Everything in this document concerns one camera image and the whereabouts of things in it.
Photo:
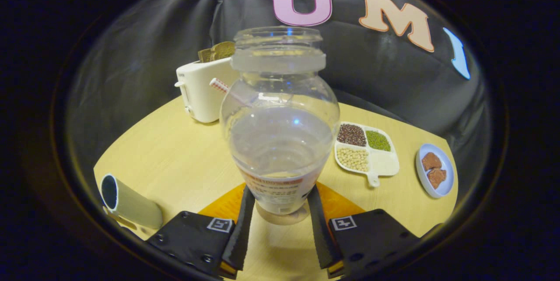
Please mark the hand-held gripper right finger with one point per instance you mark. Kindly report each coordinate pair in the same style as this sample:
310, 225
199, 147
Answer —
323, 228

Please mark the pile of yellow soybeans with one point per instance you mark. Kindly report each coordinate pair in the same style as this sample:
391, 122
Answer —
352, 158

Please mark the white toaster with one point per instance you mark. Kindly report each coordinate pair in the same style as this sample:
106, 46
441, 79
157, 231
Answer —
201, 93

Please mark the pile of white rice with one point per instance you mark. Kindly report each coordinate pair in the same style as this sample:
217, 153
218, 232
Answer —
384, 163

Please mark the black backdrop cloth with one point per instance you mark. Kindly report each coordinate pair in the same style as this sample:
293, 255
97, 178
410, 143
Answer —
153, 31

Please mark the brown cookie piece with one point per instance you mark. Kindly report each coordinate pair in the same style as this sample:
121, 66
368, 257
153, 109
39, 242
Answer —
436, 177
431, 161

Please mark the clear plastic juice bottle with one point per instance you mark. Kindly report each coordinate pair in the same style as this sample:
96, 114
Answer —
280, 141

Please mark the small pale blue plate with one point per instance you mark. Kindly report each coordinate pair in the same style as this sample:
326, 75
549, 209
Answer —
446, 171

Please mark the wooden table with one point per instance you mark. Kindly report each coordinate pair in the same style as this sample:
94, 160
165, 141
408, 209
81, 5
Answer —
175, 154

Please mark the pile of green mung beans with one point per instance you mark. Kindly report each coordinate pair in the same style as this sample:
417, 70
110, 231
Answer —
378, 140

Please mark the brown toast slice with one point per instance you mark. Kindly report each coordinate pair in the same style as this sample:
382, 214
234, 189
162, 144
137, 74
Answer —
224, 50
204, 55

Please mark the pile of dark red beans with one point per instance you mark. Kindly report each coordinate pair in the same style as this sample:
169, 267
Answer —
351, 135

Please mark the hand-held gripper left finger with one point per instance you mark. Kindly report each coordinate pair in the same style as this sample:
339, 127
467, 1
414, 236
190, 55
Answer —
238, 228

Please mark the white divided plate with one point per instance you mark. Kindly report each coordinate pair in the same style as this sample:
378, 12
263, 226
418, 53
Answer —
374, 171

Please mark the cream cup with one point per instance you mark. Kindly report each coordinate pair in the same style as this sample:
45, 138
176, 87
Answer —
135, 206

